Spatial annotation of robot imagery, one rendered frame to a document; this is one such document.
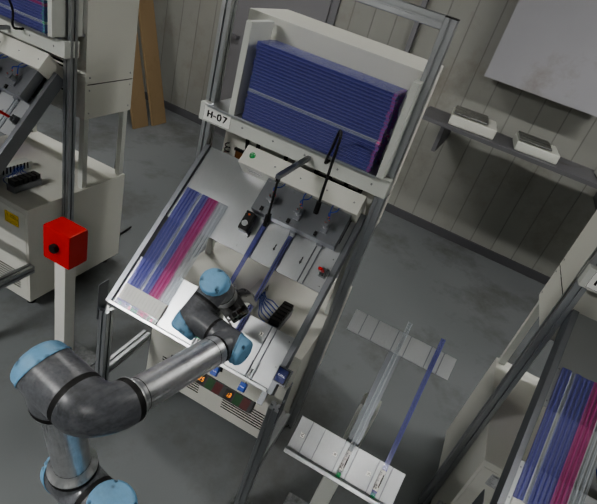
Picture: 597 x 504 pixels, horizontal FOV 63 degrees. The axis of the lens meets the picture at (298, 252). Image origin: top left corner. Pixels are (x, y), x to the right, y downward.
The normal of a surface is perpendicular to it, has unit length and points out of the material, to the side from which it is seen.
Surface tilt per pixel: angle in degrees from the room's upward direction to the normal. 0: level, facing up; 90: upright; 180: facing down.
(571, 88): 90
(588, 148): 90
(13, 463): 0
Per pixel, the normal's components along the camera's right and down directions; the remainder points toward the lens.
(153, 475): 0.26, -0.81
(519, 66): -0.44, 0.38
